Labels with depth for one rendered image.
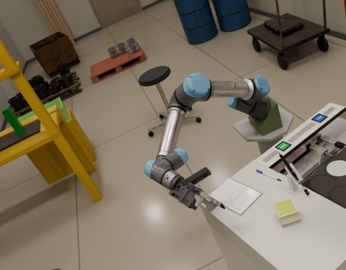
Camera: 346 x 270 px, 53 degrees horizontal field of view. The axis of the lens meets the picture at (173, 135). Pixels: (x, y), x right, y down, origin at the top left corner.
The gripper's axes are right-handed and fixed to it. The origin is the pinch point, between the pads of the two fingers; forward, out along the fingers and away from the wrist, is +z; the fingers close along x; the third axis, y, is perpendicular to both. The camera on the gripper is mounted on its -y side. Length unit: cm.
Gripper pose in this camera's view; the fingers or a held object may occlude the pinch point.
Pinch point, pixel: (220, 203)
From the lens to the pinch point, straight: 130.3
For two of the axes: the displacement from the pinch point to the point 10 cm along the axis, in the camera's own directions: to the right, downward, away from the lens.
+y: -5.2, 8.5, -1.0
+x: -4.3, -3.5, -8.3
